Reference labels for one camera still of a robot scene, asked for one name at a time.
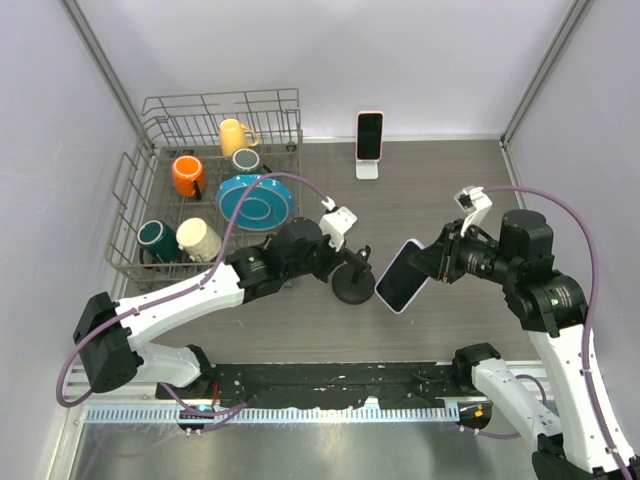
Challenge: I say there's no dark grey mug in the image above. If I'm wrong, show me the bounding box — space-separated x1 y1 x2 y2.
230 148 272 174

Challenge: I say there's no blue plate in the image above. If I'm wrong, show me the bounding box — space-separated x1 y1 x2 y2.
215 174 295 231

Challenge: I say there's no cream ribbed cup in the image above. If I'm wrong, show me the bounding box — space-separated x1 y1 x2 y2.
176 217 222 263

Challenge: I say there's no dark teal mug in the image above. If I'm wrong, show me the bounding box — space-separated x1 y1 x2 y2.
137 220 181 263

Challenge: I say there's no white phone stand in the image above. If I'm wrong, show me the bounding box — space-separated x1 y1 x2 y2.
355 160 379 181

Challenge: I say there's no grey wire dish rack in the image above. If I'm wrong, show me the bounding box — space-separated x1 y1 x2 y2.
105 88 303 297

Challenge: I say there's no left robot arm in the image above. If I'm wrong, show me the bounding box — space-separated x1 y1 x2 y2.
73 211 355 399

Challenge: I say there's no purple-cased phone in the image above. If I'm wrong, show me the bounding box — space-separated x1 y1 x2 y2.
375 239 429 314

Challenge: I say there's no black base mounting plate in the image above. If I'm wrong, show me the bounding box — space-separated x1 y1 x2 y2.
175 362 484 410

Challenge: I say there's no black round-base phone holder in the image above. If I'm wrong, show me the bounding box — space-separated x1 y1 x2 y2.
331 245 375 305

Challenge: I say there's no orange mug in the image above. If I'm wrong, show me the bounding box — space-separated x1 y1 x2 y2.
171 155 206 201

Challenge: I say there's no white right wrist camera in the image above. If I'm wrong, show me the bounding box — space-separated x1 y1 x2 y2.
454 186 493 237

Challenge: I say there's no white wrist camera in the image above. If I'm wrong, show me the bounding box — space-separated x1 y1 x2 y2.
454 186 493 237
319 197 358 252

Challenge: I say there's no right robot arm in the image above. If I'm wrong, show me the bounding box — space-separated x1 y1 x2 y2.
408 209 639 479

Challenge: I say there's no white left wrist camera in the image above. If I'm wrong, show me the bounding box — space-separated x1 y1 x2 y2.
319 197 358 252

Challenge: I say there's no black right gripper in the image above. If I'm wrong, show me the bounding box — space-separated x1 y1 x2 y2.
406 217 518 283

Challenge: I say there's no yellow mug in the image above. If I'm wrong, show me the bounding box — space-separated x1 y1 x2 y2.
219 118 260 157

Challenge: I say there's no pink-cased phone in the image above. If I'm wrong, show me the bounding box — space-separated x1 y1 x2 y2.
355 111 384 161

